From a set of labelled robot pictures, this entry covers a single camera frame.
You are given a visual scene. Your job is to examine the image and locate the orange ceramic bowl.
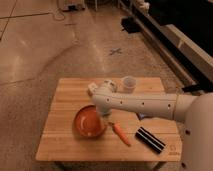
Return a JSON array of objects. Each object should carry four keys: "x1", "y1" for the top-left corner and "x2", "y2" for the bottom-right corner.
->
[{"x1": 73, "y1": 105, "x2": 107, "y2": 138}]

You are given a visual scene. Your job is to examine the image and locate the white device on floor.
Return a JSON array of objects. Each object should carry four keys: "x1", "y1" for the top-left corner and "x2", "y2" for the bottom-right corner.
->
[{"x1": 57, "y1": 0, "x2": 85, "y2": 11}]

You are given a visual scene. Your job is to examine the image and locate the orange toy carrot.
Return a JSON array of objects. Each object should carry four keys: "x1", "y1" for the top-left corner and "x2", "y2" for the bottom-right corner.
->
[{"x1": 110, "y1": 122, "x2": 131, "y2": 146}]

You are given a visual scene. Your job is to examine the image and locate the black striped box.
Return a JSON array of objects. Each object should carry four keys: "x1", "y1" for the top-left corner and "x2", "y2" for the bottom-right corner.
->
[{"x1": 135, "y1": 127, "x2": 166, "y2": 154}]

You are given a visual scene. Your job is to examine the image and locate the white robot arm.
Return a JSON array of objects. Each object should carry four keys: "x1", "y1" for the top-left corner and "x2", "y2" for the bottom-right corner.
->
[{"x1": 91, "y1": 80, "x2": 213, "y2": 171}]

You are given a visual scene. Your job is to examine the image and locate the blue sponge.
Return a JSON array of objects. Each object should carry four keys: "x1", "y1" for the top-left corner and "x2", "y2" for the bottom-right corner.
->
[{"x1": 136, "y1": 113, "x2": 150, "y2": 120}]

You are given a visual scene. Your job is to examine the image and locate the black box on floor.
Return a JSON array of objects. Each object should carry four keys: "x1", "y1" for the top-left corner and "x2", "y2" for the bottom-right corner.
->
[{"x1": 121, "y1": 17, "x2": 141, "y2": 33}]

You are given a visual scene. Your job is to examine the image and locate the white milk carton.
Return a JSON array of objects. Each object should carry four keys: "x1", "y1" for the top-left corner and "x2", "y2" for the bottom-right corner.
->
[{"x1": 87, "y1": 82, "x2": 98, "y2": 96}]

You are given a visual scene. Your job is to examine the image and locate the wooden table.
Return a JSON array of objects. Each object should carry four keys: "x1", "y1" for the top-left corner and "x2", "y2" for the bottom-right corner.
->
[{"x1": 36, "y1": 78, "x2": 182, "y2": 163}]

